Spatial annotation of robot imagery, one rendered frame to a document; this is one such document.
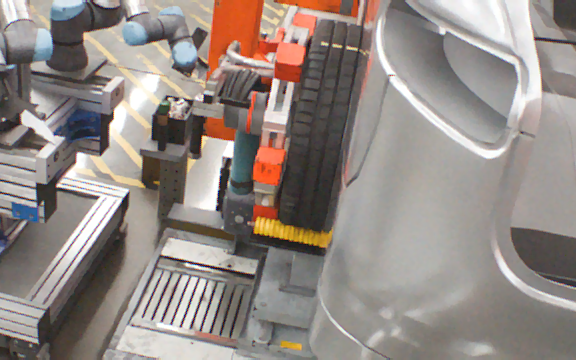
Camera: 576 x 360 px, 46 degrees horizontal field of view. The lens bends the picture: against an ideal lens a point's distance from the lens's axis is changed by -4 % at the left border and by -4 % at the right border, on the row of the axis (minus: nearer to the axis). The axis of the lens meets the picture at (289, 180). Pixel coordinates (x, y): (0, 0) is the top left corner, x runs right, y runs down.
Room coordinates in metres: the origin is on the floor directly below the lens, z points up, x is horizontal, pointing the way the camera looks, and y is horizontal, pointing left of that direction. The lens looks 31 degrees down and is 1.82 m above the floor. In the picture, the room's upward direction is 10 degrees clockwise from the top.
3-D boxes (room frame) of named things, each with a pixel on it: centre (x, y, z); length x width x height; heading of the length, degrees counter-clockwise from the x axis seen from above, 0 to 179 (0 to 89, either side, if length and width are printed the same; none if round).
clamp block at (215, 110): (1.84, 0.27, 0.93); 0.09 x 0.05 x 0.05; 88
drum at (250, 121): (2.01, 0.13, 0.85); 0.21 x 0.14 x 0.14; 88
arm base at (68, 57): (2.22, 0.85, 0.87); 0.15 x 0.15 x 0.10
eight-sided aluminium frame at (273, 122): (2.01, 0.06, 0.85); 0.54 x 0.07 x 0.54; 178
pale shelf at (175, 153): (2.56, 0.50, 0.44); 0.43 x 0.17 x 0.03; 178
